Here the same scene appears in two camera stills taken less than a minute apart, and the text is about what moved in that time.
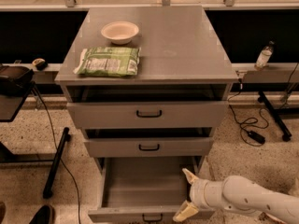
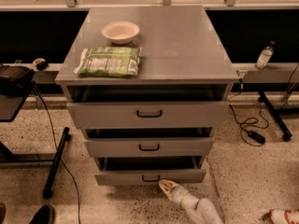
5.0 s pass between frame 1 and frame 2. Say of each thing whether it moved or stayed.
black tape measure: stayed
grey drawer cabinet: stayed
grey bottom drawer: moved
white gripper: moved
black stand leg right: stayed
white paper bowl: stayed
